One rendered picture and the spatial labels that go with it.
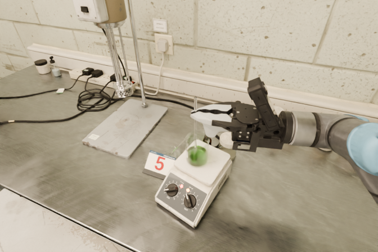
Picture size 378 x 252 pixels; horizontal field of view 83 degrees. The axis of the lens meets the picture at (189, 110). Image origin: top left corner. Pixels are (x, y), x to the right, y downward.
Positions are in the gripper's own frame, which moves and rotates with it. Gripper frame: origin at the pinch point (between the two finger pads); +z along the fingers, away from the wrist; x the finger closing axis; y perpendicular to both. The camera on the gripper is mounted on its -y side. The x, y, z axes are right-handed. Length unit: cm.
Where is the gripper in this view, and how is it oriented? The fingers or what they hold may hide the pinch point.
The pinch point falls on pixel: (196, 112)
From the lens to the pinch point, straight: 48.2
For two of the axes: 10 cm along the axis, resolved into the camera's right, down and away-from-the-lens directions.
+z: -9.9, -0.8, 1.2
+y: 0.0, 8.1, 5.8
